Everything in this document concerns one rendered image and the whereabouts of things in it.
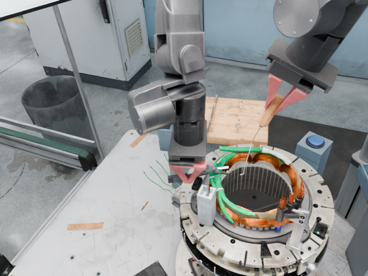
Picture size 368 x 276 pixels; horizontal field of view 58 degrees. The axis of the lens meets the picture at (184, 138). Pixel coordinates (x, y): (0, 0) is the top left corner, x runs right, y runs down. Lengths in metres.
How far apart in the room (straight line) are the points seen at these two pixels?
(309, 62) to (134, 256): 0.75
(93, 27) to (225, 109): 2.11
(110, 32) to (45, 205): 1.45
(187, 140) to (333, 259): 0.62
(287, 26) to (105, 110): 2.59
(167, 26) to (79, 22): 2.54
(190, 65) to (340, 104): 2.55
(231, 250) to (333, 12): 0.43
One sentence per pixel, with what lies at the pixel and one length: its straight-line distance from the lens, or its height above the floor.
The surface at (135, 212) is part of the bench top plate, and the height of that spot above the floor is 0.78.
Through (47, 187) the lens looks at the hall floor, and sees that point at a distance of 2.43.
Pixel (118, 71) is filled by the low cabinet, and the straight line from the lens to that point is 3.04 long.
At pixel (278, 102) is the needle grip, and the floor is 1.35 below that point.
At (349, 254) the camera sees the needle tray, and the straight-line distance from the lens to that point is 1.05.
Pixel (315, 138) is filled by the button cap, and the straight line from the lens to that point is 0.96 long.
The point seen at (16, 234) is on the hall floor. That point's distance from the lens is 2.27.
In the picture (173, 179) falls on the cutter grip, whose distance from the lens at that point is 0.65.
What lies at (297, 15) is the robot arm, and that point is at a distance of 0.40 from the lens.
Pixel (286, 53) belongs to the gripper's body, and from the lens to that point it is 0.50.
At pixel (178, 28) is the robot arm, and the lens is 0.51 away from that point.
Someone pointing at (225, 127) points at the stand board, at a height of 1.07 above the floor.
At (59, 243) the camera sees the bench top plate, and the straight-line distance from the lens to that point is 1.12.
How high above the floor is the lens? 1.66
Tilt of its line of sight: 41 degrees down
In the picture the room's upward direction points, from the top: 5 degrees counter-clockwise
